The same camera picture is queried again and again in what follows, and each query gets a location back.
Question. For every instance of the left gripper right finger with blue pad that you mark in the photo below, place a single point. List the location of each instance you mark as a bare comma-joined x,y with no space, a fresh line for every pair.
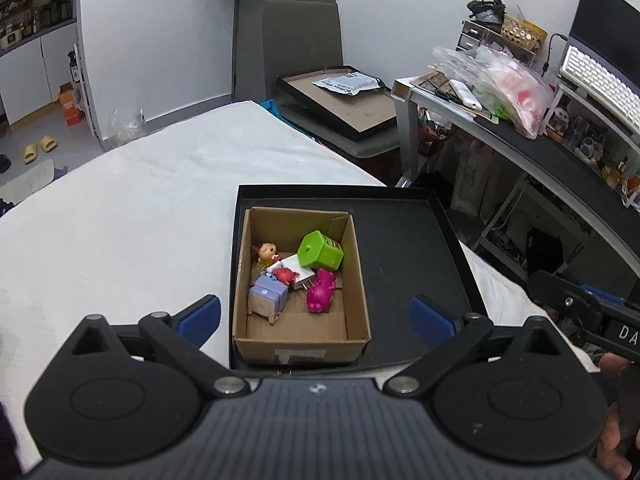
432,324

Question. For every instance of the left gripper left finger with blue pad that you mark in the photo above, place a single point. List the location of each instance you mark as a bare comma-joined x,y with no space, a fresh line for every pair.
198,322

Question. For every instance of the lavender block toy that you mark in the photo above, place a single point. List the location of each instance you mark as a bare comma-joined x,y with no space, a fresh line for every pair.
267,298

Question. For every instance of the brown cardboard box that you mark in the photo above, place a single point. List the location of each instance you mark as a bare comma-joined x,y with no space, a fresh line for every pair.
298,294

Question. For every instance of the brown haired girl figurine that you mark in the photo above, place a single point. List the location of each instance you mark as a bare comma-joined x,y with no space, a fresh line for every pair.
266,255

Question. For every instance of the pink haired doll figure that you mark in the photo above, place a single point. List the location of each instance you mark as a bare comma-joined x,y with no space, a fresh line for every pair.
319,295

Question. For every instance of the white power adapter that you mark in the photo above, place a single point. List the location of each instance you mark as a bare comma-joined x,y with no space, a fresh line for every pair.
290,272

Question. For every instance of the green hexagonal toy box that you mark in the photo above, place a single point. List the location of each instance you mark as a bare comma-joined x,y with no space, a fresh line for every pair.
318,251

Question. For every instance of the person right hand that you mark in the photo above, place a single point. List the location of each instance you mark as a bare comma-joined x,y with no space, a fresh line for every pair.
621,430

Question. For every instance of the black shallow tray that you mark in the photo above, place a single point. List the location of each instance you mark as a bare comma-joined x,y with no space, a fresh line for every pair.
398,244

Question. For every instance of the white table cloth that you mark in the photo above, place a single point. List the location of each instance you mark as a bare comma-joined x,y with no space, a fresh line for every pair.
147,225

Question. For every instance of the grey metal desk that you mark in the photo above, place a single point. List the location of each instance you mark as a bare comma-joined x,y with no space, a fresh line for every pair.
553,166

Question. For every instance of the clear plastic bags pile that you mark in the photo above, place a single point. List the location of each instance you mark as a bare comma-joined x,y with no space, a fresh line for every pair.
504,86

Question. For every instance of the black slipper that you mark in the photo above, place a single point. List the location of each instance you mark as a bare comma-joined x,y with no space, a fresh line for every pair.
5,163

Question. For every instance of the white keyboard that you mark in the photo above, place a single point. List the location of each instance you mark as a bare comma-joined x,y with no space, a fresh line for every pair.
587,73

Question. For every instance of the crumpled printed plastic bag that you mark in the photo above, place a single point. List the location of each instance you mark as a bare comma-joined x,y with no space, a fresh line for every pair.
349,84

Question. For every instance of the orange cardboard box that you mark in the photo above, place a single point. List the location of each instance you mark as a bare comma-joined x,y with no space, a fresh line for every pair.
70,99

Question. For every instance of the black monitor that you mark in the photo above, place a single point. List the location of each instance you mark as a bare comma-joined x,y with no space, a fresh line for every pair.
611,28

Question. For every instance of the white kitchen cabinet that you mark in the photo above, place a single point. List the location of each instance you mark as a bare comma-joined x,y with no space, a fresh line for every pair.
32,74

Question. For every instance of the wicker basket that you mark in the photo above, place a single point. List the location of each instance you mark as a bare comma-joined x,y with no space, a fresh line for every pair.
524,33

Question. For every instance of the grey chair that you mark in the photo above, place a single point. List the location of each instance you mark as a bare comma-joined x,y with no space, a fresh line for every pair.
302,44

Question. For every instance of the black picture frame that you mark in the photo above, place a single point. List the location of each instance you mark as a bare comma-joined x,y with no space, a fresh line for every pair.
356,117

